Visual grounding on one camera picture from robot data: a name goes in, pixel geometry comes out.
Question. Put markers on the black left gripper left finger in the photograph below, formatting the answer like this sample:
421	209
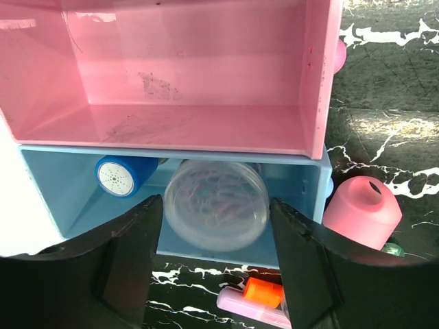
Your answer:
99	279

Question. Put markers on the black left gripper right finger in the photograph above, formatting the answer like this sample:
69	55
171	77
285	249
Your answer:
333	282

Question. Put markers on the clear jar of clips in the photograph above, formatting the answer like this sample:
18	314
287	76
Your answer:
217	206

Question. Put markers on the light blue bin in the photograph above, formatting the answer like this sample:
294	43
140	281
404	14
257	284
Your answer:
65	179

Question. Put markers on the pink plastic bin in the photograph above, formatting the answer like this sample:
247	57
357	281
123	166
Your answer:
244	76

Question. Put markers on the green highlighter pen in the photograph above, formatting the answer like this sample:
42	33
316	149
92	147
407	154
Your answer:
393	249

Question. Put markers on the pink eraser stick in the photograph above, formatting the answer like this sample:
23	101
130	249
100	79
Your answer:
232	300

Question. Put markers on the black marble pattern mat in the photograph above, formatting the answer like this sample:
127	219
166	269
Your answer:
383	122

